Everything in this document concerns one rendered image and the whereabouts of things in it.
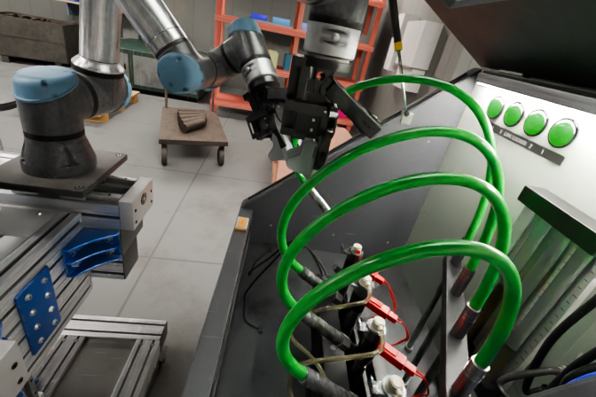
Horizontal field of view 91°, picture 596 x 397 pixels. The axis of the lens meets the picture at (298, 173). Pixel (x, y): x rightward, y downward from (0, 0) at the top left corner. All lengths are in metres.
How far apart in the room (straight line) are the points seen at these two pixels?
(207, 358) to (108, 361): 0.95
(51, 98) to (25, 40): 6.60
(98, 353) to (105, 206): 0.78
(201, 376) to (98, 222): 0.51
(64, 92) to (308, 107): 0.58
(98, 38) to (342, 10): 0.64
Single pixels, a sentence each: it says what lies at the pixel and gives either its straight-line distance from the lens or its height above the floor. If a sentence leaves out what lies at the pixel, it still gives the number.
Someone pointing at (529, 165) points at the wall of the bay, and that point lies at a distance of 0.69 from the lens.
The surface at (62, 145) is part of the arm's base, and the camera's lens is 0.88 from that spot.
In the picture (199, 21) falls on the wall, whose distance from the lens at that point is 7.35.
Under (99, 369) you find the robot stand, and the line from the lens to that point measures 1.49.
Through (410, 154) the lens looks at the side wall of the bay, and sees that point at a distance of 0.87.
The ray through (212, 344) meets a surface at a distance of 0.60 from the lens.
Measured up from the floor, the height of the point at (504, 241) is 1.27.
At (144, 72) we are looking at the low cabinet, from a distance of 5.78.
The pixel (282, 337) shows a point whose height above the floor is 1.17.
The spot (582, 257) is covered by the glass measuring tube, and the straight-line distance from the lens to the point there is 0.56.
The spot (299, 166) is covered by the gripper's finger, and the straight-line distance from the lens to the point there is 0.48.
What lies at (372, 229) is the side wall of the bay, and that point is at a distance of 0.97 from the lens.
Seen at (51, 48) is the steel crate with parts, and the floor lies 0.36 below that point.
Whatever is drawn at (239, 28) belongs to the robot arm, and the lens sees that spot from 0.73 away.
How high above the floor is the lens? 1.45
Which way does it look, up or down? 25 degrees down
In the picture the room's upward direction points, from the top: 12 degrees clockwise
